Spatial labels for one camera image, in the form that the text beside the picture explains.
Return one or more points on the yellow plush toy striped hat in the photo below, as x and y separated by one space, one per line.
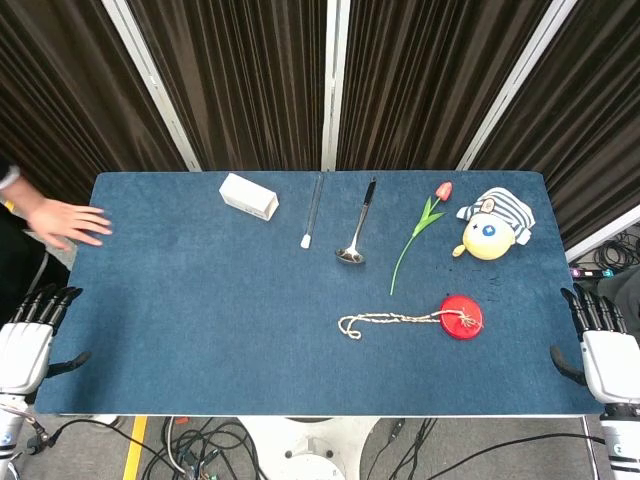
487 235

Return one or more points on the blue fabric table mat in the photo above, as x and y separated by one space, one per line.
250 325

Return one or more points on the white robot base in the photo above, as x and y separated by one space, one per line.
310 447

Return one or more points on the white frame post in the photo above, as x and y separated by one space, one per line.
515 85
607 232
335 85
152 85

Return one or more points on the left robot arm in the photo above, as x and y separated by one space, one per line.
9 425

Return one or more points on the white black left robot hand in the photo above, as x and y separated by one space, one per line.
22 345

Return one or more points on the person's forearm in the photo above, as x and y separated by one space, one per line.
12 190

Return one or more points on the dark brown curtain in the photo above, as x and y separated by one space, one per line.
590 125
240 80
65 85
425 80

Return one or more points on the white cardboard box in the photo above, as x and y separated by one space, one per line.
245 197

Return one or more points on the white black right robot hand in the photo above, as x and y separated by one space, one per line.
612 362

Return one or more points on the yellow floor tape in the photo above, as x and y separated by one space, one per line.
135 450

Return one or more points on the red disc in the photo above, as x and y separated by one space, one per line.
457 325

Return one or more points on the white table frame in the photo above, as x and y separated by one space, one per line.
300 416

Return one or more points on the glass test tube white cap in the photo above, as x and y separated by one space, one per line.
312 210

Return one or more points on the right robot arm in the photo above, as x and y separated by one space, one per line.
622 440

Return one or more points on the person's bare hand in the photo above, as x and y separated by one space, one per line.
62 222

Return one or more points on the black power strip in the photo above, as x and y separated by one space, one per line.
592 272

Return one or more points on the artificial red tulip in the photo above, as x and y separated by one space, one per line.
425 217

